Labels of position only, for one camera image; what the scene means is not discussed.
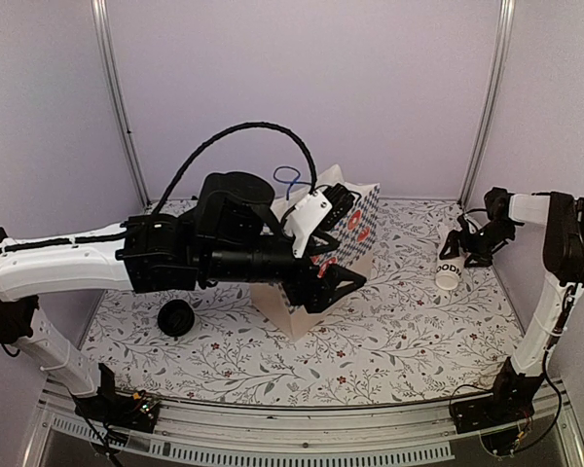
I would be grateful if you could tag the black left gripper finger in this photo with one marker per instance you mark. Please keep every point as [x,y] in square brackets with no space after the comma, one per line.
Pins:
[323,242]
[335,284]

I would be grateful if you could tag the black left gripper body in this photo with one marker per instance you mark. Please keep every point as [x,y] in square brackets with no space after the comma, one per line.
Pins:
[300,290]

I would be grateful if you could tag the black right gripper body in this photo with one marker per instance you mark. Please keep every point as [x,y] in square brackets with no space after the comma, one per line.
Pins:
[494,234]

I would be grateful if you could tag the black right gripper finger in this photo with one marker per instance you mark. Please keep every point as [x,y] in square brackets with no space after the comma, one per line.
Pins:
[477,260]
[453,246]

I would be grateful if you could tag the checkered paper takeout bag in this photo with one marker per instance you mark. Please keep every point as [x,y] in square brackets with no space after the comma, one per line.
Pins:
[356,232]

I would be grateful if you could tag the stack of black cup lids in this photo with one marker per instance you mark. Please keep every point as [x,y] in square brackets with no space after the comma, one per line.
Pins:
[176,318]

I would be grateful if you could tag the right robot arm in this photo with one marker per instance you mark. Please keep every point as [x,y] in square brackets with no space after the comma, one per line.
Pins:
[562,216]

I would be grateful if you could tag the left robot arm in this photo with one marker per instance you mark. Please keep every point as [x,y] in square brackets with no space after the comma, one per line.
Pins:
[230,235]

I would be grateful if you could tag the white cup holding straws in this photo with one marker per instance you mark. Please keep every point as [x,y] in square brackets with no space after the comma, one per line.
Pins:
[448,275]

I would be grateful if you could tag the floral patterned table mat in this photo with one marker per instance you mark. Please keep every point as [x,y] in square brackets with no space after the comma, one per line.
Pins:
[399,339]

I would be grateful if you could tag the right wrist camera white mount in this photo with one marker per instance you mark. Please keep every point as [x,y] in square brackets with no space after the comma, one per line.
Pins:
[468,228]

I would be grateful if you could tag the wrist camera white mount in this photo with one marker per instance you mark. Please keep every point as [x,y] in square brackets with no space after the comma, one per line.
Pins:
[317,212]
[468,228]

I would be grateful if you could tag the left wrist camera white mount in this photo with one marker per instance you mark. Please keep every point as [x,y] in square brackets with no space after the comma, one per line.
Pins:
[317,212]

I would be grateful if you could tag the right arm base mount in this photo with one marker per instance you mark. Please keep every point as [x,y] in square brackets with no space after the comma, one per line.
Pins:
[487,410]

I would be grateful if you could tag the aluminium table edge rail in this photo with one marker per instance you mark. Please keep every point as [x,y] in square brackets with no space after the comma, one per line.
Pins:
[55,399]

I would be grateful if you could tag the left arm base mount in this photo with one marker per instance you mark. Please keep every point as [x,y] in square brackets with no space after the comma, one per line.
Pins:
[137,412]

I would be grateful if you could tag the right aluminium frame post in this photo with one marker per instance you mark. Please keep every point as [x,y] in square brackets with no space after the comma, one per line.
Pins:
[500,54]

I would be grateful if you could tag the aluminium frame post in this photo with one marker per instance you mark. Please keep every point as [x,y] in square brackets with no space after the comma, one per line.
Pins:
[500,54]
[101,23]

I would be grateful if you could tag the grey slotted cable duct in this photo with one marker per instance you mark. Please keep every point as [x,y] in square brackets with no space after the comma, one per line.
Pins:
[205,435]

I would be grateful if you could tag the left aluminium frame post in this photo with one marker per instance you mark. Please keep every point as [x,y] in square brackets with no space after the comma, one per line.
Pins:
[101,23]

